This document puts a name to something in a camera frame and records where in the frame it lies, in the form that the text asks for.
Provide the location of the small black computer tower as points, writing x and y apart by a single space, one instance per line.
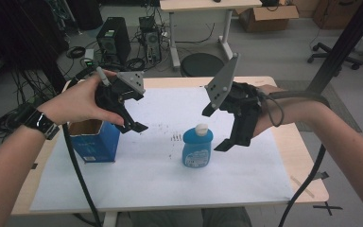
151 41

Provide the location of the black wristwatch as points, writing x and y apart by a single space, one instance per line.
42 123

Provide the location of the person's left hand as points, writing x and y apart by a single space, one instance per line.
75 101

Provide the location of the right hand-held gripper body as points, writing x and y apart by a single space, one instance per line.
242 104

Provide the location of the blue bottle with white cap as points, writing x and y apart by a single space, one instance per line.
198 146

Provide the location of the white-legged wooden desk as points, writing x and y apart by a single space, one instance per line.
208 4

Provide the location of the person's right hand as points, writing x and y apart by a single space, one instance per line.
266 119

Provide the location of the black metal stand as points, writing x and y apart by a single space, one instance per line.
343 47

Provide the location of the brown cardboard box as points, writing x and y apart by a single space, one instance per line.
337 14

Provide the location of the white table mat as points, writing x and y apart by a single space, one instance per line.
157 179

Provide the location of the round black stool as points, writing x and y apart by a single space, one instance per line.
201 64

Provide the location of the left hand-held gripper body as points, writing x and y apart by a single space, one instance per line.
129 82

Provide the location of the open cardboard box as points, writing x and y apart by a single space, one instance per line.
264 19

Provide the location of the black office chair base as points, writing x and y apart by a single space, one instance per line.
327 55

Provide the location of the blue cardboard box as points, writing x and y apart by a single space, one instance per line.
96 143

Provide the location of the white table leg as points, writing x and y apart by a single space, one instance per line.
110 219

